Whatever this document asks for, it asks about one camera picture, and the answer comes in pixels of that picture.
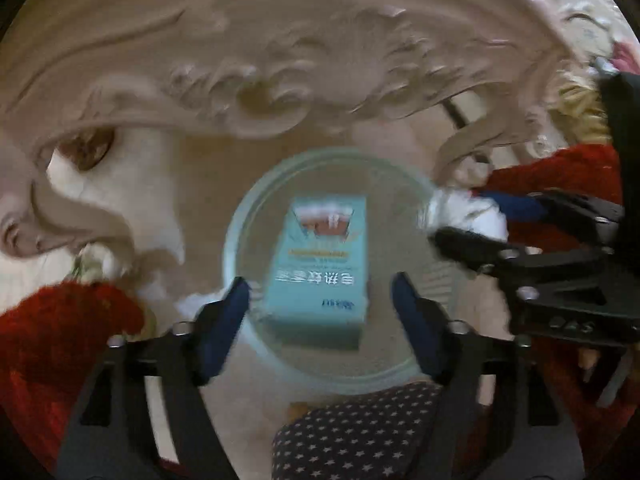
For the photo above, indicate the red knit sleeve left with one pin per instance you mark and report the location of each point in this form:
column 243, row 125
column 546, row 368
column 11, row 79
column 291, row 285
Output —
column 50, row 343

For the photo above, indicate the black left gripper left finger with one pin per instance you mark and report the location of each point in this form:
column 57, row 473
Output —
column 110, row 434

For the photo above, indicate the star patterned dark cloth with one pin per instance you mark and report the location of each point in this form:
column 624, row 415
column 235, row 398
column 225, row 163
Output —
column 374, row 436

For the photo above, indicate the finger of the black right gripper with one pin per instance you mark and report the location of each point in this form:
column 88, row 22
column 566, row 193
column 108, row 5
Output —
column 588, row 219
column 490, row 254

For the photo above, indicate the teal cardboard box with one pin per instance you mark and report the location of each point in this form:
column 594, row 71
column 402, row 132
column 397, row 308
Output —
column 317, row 290

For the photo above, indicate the carved beige coffee table frame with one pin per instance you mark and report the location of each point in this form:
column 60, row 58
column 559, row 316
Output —
column 136, row 126

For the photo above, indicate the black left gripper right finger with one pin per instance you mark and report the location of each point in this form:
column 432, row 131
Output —
column 495, row 417

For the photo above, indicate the white tissue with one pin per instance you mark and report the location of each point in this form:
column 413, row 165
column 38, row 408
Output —
column 460, row 209

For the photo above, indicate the clear round trash bin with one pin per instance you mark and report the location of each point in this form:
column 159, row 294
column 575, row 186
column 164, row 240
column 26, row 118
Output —
column 397, row 202

